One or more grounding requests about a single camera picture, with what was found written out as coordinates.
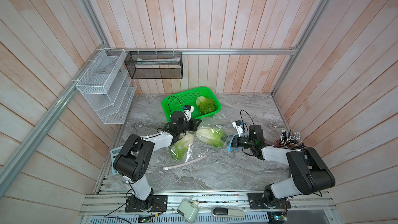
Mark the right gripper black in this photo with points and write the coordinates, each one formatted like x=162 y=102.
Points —
x=235 y=141

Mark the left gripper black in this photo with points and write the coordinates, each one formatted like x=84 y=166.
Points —
x=193 y=125

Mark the clear zip bag blue seal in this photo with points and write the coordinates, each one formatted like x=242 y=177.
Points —
x=226 y=126

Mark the chinese cabbage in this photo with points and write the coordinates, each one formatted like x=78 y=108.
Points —
x=182 y=149
x=206 y=105
x=211 y=136

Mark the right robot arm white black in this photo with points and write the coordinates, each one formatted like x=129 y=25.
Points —
x=308 y=172

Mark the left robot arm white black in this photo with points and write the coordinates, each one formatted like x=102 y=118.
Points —
x=133 y=159

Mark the green plastic basket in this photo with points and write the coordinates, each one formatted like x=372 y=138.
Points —
x=175 y=102

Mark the teal calculator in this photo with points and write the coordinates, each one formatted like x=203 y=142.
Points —
x=114 y=153

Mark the white box device front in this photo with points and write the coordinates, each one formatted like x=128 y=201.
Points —
x=189 y=210

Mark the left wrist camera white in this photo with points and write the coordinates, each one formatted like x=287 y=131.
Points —
x=188 y=110

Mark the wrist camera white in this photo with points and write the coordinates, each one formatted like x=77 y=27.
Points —
x=239 y=126
x=188 y=110

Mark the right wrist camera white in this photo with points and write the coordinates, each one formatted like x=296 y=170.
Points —
x=239 y=126

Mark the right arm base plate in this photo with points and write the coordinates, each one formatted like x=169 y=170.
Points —
x=258 y=201

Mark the black mesh wall basket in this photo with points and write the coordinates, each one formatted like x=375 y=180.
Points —
x=154 y=64

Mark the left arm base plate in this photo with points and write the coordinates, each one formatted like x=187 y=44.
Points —
x=157 y=203

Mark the white wire mesh shelf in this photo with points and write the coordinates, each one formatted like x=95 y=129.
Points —
x=107 y=86

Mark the aluminium rail back wall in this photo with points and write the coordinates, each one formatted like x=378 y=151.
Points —
x=219 y=51

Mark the aluminium rail wall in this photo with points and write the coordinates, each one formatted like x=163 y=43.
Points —
x=219 y=51
x=24 y=152

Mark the aluminium rail left wall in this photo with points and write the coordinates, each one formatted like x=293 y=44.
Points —
x=24 y=152

